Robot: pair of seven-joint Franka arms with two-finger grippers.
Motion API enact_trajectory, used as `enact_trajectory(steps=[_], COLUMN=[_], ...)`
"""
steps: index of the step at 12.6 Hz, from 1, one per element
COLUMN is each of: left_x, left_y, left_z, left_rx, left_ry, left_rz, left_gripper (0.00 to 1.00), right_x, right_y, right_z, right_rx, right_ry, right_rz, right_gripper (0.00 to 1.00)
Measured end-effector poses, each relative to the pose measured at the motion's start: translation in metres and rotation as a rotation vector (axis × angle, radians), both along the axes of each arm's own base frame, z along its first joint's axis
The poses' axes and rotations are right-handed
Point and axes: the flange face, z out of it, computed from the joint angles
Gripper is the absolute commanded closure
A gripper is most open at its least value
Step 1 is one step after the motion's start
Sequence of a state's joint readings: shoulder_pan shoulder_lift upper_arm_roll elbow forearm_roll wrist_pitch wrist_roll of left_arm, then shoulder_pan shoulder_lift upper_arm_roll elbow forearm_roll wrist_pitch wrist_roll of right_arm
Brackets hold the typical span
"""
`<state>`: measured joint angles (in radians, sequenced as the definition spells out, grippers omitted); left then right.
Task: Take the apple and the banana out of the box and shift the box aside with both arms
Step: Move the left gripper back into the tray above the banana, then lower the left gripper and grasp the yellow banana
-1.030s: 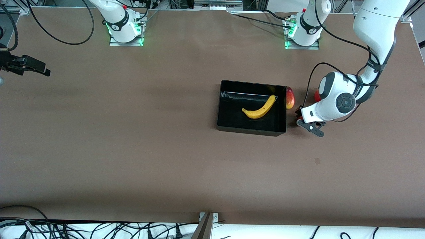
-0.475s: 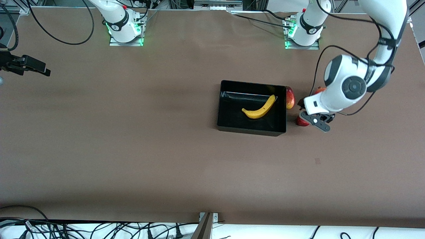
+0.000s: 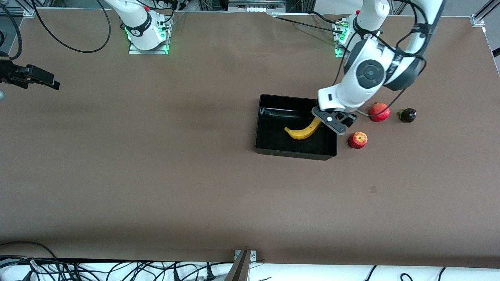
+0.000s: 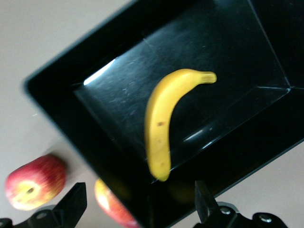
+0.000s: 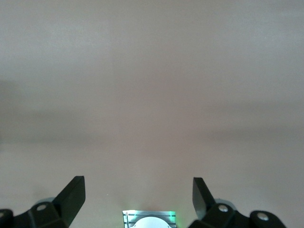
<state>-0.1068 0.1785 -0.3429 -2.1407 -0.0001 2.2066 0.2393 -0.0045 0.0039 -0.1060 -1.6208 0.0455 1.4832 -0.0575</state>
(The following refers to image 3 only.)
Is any red yellow apple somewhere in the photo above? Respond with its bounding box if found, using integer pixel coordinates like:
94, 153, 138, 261
348, 132, 368, 149

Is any yellow banana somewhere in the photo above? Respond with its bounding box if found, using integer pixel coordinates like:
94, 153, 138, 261
284, 117, 322, 140

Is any black plastic box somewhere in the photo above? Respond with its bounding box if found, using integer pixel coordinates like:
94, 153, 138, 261
255, 94, 338, 161

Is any grey equipment box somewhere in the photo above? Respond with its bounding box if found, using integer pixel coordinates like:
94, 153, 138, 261
228, 0, 286, 13

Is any red pomegranate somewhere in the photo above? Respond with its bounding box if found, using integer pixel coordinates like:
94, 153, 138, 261
369, 102, 390, 122

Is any dark purple mangosteen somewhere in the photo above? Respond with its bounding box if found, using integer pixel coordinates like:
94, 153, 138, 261
398, 108, 418, 123

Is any white cloth sheet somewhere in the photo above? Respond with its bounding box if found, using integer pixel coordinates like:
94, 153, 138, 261
0, 260, 500, 281

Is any aluminium profile beam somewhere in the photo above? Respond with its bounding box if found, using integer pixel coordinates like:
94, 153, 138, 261
225, 250, 252, 281

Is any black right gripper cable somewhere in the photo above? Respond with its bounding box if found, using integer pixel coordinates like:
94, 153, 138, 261
0, 3, 23, 61

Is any black looping cable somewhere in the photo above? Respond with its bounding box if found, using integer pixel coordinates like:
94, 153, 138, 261
30, 0, 111, 53

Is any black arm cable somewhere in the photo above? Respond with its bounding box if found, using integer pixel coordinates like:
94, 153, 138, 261
332, 0, 428, 117

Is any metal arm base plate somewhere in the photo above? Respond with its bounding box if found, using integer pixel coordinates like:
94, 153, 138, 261
129, 23, 173, 55
333, 20, 360, 59

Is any black cable across table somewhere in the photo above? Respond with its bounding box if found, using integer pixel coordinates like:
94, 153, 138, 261
273, 12, 342, 36

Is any black arched floor cable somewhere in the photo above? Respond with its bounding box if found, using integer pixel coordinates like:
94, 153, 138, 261
0, 241, 58, 260

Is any aluminium frame rail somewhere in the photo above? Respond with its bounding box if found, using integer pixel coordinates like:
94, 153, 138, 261
470, 0, 500, 28

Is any black cable with white label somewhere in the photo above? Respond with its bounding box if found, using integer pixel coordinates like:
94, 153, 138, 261
23, 258, 51, 281

